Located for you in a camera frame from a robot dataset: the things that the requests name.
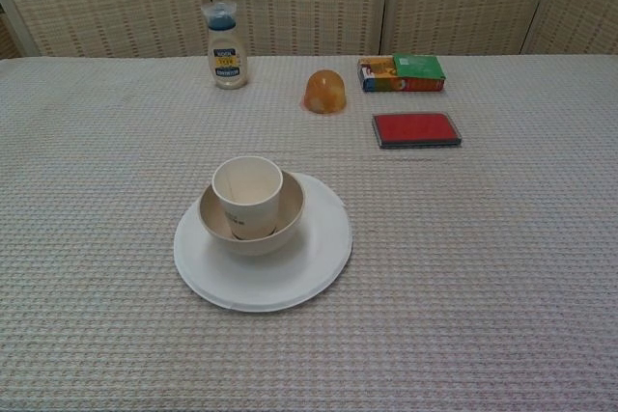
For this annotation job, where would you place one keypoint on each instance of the white paper cup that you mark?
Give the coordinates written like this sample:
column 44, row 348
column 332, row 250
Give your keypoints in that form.
column 246, row 185

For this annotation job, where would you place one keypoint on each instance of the beige bowl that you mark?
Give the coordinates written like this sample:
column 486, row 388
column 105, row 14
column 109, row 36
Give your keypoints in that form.
column 261, row 248

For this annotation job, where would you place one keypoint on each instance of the orange jelly cup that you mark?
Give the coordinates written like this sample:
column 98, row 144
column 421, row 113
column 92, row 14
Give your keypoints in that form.
column 323, row 91

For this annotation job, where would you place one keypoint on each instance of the white paper plate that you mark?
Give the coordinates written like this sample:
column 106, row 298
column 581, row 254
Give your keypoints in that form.
column 314, row 272

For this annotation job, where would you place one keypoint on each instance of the red ink pad case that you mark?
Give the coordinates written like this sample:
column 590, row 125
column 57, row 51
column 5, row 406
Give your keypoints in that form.
column 415, row 128

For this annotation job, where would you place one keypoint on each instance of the mayonnaise bottle with blue cap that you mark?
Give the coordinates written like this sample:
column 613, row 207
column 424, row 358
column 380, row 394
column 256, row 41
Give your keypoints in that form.
column 227, row 69

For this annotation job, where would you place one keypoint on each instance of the orange and green carton box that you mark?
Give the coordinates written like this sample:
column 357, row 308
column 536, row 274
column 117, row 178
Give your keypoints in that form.
column 401, row 74

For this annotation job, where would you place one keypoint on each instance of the pale woven tablecloth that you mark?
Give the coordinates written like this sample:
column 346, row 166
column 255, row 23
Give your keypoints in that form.
column 458, row 262

